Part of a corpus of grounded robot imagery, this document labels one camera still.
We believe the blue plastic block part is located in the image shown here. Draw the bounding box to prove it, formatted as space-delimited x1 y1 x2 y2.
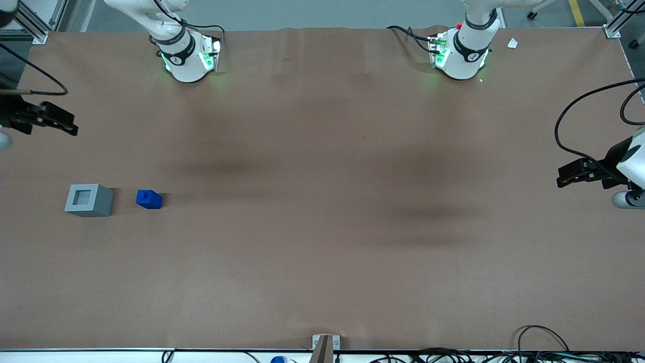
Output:
136 190 163 210

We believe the gray square socket base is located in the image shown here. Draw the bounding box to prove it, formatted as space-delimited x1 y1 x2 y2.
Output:
64 184 114 218

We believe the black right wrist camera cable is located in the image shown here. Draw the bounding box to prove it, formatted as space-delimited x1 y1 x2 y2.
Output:
0 43 69 97

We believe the black left arm base cable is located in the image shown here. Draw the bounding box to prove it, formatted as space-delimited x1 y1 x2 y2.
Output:
386 25 435 54

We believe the short black looped cable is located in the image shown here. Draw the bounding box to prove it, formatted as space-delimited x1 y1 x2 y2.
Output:
619 83 645 126

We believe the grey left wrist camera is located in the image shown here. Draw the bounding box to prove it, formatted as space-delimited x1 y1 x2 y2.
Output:
611 189 645 209

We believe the grey metal bracket plate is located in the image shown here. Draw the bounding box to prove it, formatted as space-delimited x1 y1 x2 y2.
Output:
312 334 341 351

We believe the aluminium frame corner post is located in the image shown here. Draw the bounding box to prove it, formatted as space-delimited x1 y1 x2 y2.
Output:
10 0 72 45
603 0 645 40

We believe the aluminium camera mount post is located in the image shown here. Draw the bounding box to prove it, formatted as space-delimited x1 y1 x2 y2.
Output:
308 336 335 363

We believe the black arched cable loop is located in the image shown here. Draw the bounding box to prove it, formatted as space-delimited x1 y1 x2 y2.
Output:
518 325 570 353

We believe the long black left wrist cable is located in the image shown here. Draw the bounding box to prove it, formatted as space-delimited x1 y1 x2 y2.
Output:
554 79 645 182

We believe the black tangled cable bundle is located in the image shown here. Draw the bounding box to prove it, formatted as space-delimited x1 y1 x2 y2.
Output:
370 347 645 363

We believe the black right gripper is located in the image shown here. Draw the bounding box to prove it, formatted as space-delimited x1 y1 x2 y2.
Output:
0 94 79 137

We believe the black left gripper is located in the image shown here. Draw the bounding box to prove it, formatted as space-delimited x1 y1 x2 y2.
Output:
556 136 634 191

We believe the chair leg with caster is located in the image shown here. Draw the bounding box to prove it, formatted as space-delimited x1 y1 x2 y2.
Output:
527 0 561 21

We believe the brown table cover mat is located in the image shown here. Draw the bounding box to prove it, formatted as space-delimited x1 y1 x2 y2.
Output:
0 25 645 351

